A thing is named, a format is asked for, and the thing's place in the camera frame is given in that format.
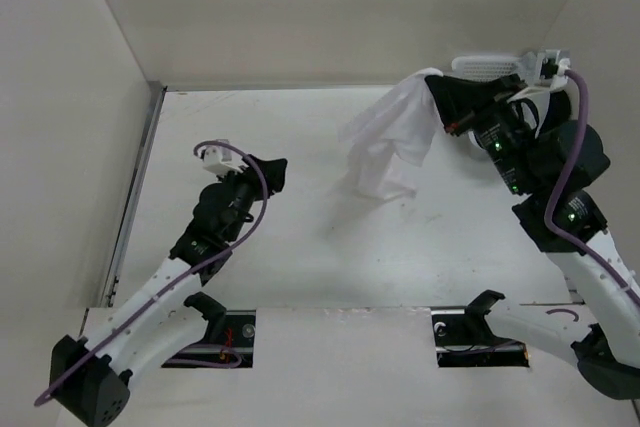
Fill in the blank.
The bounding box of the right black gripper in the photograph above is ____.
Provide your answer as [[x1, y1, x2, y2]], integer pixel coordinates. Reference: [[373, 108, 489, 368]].
[[424, 72, 537, 192]]

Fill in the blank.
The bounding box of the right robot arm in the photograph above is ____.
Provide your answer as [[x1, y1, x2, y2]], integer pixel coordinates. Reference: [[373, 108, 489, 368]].
[[425, 68, 639, 400]]

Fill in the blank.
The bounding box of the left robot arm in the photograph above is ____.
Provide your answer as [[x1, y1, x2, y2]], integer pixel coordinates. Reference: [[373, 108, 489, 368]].
[[44, 145, 288, 426]]

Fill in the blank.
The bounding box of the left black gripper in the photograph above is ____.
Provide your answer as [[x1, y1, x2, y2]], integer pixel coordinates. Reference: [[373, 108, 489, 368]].
[[218, 155, 287, 243]]

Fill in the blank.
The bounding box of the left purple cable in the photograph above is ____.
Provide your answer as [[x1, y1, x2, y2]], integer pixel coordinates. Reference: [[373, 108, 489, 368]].
[[33, 140, 271, 407]]

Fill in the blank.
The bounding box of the white plastic laundry basket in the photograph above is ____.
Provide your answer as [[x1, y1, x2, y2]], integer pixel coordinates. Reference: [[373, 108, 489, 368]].
[[451, 54, 530, 82]]

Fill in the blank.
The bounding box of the white tank top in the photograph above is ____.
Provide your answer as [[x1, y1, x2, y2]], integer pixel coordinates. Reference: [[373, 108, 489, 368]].
[[338, 68, 443, 201]]

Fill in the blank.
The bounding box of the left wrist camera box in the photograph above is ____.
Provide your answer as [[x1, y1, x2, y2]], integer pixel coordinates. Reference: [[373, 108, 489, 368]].
[[200, 145, 241, 177]]

